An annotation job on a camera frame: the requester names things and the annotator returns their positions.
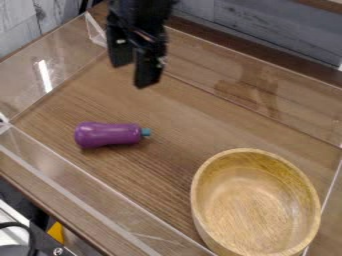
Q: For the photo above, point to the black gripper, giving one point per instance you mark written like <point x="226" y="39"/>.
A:
<point x="137" y="21"/>

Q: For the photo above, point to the clear acrylic corner bracket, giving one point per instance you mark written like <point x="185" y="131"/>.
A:
<point x="96" y="33"/>

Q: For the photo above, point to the brown wooden bowl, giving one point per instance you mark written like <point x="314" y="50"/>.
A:
<point x="254" y="204"/>

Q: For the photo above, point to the purple toy eggplant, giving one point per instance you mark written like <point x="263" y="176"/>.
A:
<point x="94" y="134"/>

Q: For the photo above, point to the yellow black equipment base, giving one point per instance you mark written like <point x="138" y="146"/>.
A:
<point x="72" y="246"/>

